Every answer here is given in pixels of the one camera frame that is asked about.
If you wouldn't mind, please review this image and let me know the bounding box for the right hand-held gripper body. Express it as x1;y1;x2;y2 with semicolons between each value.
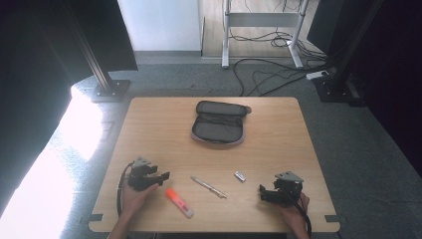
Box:
273;170;305;207

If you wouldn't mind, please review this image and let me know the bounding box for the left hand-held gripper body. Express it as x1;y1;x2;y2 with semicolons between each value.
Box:
127;156;159;192

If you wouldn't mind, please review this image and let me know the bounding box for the orange highlighter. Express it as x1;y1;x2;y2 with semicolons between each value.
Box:
164;187;195;219

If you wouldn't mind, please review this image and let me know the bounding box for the silver pen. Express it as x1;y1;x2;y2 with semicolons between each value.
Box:
190;175;228;200

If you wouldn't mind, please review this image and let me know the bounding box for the grey fabric pencil case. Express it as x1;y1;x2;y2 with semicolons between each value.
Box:
190;100;253;145

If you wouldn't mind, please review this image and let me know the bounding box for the person's left hand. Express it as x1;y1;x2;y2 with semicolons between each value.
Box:
120;182;159;217

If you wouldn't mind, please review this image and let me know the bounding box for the person's right hand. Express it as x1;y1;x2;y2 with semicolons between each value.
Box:
278;192;312;230

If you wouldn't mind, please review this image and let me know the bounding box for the grey table edge clip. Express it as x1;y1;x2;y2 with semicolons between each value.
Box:
79;213;105;224
324;214;346;224

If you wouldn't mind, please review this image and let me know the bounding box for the black metal stand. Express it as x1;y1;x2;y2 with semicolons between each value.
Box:
61;0;131;104
313;0;386;104

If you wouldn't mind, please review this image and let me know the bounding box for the white power strip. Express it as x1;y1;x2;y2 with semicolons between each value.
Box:
305;70;330;82

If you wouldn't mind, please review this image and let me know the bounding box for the black curtain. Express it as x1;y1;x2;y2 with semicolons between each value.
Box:
0;0;139;217
307;0;422;177

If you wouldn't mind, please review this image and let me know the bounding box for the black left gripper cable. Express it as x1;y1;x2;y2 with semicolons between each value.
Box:
115;161;134;217

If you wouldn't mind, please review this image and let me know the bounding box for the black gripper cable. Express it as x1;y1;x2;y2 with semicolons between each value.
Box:
115;161;134;217
288;188;314;239

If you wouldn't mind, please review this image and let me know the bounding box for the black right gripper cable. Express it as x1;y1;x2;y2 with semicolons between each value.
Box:
288;188;314;239

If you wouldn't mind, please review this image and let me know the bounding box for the black floor cable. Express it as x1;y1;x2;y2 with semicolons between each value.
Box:
232;58;334;98

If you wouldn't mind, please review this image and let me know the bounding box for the tangle of black cables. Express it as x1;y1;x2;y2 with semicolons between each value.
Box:
228;28;327;62

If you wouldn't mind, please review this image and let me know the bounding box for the white desk frame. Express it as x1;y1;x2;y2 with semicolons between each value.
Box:
221;0;312;70

